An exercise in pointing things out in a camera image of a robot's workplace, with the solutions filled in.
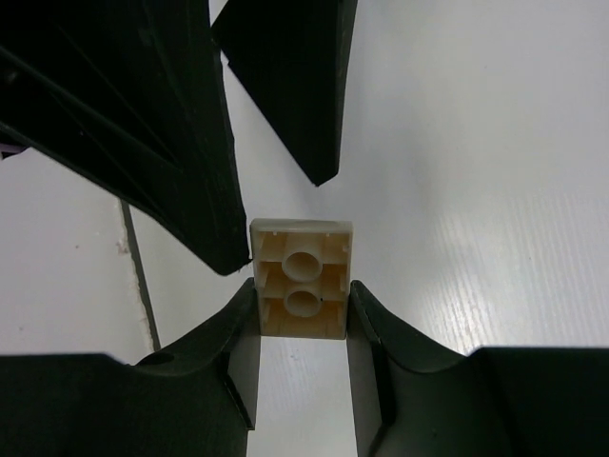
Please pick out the cream white lego brick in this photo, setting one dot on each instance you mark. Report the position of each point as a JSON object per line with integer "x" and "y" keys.
{"x": 302, "y": 276}

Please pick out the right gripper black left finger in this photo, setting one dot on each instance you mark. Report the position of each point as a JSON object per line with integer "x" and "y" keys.
{"x": 195, "y": 397}

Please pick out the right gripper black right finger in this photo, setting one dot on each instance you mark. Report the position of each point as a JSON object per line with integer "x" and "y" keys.
{"x": 411, "y": 396}

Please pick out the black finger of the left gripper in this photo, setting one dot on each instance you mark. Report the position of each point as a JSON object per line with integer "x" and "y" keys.
{"x": 130, "y": 95}
{"x": 292, "y": 58}

